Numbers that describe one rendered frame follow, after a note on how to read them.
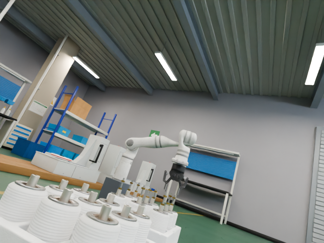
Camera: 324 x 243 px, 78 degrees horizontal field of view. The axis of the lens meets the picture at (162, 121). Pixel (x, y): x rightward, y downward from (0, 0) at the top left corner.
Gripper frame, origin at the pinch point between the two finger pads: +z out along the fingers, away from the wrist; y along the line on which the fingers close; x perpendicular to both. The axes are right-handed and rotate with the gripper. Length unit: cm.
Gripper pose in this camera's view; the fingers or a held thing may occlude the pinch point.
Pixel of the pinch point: (171, 190)
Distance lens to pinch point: 114.5
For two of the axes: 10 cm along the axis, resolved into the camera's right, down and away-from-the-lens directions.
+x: -0.8, -3.3, -9.4
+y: -9.5, -2.7, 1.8
